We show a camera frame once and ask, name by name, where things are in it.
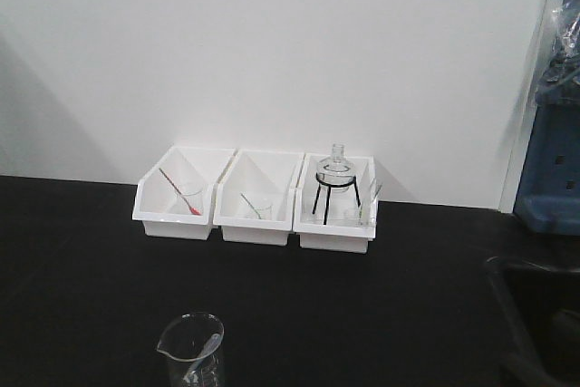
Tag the round glass flask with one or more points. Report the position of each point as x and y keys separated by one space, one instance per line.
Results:
x=336 y=170

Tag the small beaker in middle bin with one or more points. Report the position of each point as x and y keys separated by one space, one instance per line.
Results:
x=268 y=205

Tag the small beaker in bin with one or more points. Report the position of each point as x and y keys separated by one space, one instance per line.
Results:
x=268 y=205
x=194 y=193

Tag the middle white plastic bin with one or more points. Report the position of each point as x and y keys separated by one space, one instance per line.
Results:
x=260 y=174

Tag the white plastic bin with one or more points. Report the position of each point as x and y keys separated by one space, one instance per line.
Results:
x=342 y=231
x=260 y=174
x=156 y=203

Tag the green tipped pipette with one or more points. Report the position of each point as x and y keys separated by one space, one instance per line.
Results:
x=255 y=209

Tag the right white plastic bin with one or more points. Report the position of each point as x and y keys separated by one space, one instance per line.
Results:
x=342 y=231

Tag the clear pipette in right bin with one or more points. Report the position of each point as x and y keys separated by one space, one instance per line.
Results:
x=365 y=210

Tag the small beaker in left bin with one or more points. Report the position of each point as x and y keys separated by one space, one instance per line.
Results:
x=194 y=193

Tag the red tipped pipette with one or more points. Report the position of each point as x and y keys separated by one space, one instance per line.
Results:
x=194 y=211

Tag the left white plastic bin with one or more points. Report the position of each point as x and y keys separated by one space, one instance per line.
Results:
x=156 y=203

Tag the clear glass beaker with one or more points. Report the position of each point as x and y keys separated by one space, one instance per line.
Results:
x=181 y=342

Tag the blue grey drying rack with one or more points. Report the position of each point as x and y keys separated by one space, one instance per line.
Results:
x=548 y=194

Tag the black lab sink basin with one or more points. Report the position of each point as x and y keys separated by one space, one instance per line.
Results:
x=541 y=305

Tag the clear plastic cover sheet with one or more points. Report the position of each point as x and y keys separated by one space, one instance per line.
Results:
x=559 y=83

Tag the black wire tripod stand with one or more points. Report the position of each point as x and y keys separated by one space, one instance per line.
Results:
x=327 y=201

